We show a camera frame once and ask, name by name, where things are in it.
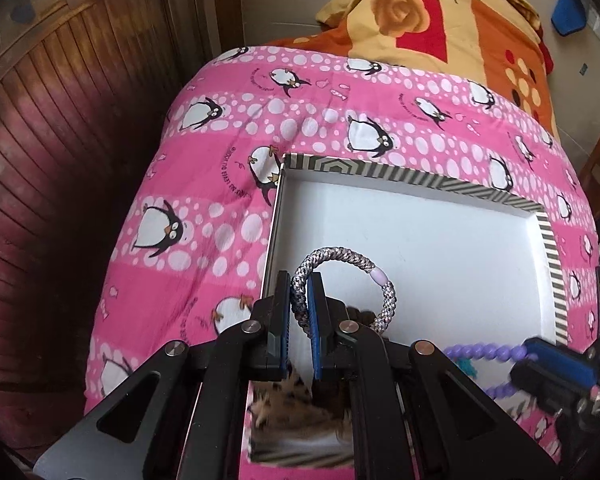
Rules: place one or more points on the leopard print scrunchie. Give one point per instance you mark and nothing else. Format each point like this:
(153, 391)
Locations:
(300, 410)

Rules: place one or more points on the pink penguin print blanket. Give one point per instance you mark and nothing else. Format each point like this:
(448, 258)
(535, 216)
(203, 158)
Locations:
(205, 220)

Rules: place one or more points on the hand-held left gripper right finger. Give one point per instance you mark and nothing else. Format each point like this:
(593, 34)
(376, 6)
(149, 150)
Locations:
(315, 332)

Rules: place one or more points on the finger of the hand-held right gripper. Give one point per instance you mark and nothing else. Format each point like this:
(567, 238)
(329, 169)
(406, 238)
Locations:
(562, 360)
(540, 385)

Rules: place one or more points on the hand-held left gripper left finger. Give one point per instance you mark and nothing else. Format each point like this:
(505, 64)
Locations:
(282, 332)

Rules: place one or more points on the white box with striped rim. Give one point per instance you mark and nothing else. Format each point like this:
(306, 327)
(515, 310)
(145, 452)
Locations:
(420, 250)

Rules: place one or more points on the orange floral blanket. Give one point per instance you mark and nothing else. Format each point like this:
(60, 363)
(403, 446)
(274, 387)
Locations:
(430, 15)

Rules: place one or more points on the wooden slatted cabinet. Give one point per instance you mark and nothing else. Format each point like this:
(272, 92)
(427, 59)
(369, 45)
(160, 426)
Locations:
(65, 150)

